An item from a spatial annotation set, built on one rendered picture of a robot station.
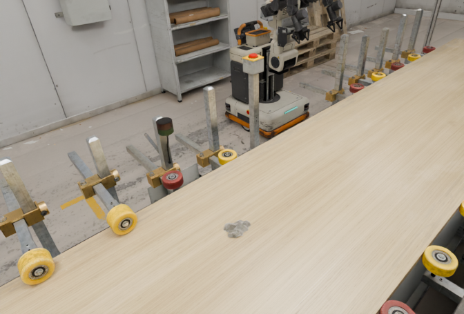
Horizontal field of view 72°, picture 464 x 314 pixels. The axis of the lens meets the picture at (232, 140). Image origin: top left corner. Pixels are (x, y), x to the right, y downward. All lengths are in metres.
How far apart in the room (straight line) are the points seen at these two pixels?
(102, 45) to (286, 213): 3.23
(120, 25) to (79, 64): 0.64
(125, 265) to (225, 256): 0.29
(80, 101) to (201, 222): 3.11
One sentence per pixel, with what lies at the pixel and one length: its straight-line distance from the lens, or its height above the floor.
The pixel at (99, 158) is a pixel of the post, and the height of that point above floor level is 1.05.
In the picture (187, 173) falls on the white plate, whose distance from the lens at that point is 1.49.
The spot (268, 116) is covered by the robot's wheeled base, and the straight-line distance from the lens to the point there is 2.97.
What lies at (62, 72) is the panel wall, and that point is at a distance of 3.88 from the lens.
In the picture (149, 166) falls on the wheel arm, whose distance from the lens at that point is 1.42.
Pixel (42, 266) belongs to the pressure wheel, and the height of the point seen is 0.95.
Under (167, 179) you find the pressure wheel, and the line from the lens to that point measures 1.25.
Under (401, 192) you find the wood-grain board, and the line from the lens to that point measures 1.26.
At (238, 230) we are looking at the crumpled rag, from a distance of 1.02.
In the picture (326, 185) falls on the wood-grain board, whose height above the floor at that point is 0.90.
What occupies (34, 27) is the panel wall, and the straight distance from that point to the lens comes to 3.75.
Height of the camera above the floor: 1.67
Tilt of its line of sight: 32 degrees down
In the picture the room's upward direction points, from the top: 4 degrees counter-clockwise
